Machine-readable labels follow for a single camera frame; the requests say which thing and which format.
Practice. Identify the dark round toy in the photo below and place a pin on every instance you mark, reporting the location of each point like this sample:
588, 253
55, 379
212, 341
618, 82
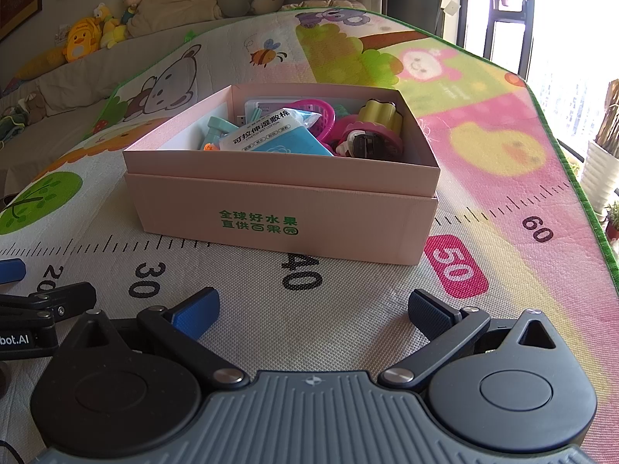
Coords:
365, 146

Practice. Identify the beige covered sofa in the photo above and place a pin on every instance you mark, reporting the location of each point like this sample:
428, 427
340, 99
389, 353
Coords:
72, 72

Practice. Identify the yellow duck plush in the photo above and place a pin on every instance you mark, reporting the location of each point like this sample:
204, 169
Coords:
82, 41

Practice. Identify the small white box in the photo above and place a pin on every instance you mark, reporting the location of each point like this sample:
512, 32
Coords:
261, 106

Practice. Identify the teal plastic toy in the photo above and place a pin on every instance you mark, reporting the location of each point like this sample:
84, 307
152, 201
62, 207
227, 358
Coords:
217, 128

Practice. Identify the beige cushion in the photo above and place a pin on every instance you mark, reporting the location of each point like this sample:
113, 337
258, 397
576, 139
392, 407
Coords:
169, 2

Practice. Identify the green knitted clothes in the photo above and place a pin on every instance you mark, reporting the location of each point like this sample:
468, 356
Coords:
17, 118

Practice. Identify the pink patterned blanket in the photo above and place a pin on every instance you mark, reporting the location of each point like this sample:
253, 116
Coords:
329, 3

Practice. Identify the yellow pudding cup toy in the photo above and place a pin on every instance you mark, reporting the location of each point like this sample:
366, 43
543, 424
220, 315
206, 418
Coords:
379, 116

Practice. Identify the long yellow pillow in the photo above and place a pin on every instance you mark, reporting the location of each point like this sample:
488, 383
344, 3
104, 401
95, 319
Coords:
41, 64

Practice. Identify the small yellow duck doll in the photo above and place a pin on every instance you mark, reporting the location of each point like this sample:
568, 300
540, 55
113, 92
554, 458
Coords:
109, 26

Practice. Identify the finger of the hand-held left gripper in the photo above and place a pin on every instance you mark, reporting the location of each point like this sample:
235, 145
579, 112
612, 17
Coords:
10, 270
67, 297

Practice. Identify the small potted plant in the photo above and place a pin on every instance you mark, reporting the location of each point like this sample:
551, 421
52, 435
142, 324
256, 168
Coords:
613, 222

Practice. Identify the cartoon printed play mat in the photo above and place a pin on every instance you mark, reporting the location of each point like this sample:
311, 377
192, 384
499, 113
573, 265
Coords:
483, 121

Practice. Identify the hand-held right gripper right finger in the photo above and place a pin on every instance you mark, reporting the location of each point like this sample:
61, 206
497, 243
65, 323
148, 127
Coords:
430, 310

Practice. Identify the white planter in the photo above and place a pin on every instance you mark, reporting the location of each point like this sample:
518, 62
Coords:
599, 174

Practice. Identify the window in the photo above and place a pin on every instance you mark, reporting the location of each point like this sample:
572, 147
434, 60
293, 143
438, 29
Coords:
570, 34

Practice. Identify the pink cardboard box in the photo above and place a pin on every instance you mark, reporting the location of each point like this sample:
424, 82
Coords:
338, 222

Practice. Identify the blue wet wipes pack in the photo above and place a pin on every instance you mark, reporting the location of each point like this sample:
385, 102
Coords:
271, 135

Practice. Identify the wall socket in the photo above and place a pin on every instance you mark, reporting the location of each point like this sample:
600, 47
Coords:
61, 34

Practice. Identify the orange-haired doll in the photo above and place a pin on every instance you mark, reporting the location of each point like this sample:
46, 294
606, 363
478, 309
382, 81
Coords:
130, 0

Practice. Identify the pink egg toy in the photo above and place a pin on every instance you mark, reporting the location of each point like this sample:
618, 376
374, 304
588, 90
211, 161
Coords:
391, 142

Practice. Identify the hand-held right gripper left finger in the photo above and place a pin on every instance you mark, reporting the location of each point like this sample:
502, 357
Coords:
196, 314

